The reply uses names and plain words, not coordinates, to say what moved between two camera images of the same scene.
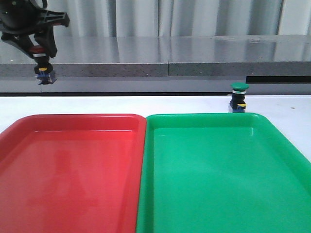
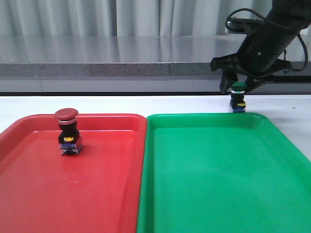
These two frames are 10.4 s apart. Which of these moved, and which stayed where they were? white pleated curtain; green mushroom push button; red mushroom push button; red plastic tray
Moved: red mushroom push button
Stayed: green mushroom push button; red plastic tray; white pleated curtain
